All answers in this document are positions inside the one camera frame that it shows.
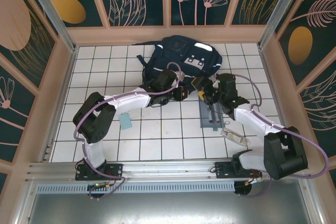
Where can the grey mesh pencil case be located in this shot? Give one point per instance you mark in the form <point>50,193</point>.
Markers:
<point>214,125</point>

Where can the navy blue backpack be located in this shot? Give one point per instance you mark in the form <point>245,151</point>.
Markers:
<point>183,56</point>

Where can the light blue paper note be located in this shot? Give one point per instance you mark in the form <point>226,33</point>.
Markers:
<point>125,121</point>

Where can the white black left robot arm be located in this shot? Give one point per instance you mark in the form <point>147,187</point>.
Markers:
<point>126,103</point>

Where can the black pen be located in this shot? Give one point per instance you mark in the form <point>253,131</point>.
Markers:
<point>211,115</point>

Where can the red white marker pen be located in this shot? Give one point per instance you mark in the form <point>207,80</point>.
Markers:
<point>218,115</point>

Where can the grey metal sheet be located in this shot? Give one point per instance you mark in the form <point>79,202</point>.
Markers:
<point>168,208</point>

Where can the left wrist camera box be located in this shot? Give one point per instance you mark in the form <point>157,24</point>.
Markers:
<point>180,76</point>

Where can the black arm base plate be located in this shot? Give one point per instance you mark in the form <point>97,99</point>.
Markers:
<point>115,171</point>
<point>223,170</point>

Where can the aluminium front mounting rail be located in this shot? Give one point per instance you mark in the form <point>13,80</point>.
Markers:
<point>168,167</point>

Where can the aluminium frame post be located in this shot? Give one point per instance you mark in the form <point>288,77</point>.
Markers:
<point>51,11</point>
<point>282,11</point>

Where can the wall panel orange oval feather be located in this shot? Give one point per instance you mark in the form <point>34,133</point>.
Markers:
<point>315,51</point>

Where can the wall panel pink leaves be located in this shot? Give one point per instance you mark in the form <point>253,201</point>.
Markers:
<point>320,113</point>

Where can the wall panel small orange oval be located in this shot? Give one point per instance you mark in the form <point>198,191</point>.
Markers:
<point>68,9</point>

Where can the wall panel single pink flower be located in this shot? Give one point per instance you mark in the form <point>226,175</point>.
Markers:
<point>10,108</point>

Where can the wall panel beige oval gold lines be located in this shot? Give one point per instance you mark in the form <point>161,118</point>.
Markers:
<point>15,24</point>

